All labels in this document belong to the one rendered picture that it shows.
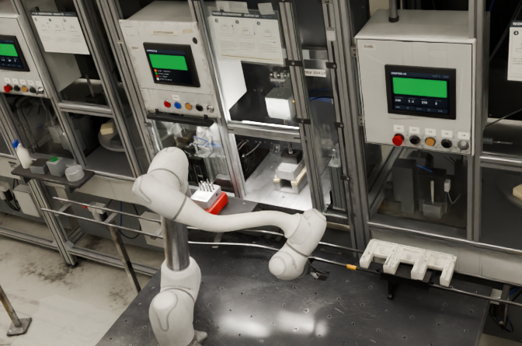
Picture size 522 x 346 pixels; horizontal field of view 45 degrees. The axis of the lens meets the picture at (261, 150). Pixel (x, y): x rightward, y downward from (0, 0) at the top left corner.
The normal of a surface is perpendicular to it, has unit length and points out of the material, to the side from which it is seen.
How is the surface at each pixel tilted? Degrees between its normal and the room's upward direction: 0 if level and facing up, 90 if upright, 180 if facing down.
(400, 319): 0
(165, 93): 90
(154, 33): 90
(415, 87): 90
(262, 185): 0
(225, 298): 0
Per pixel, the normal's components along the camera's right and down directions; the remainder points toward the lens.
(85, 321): -0.17, -0.83
